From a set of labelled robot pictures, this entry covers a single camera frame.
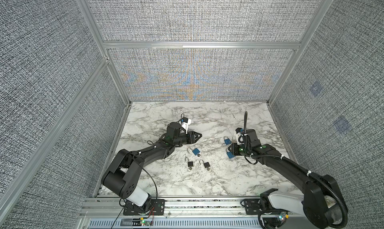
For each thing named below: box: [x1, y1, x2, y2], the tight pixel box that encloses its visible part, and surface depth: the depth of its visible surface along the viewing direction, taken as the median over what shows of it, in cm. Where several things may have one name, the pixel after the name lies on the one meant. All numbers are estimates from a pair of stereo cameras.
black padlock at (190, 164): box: [184, 156, 194, 167], surface depth 90 cm
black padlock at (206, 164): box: [199, 159, 211, 169], surface depth 89 cm
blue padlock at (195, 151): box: [187, 147, 201, 156], surface depth 94 cm
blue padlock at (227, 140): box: [223, 136, 232, 145], surface depth 99 cm
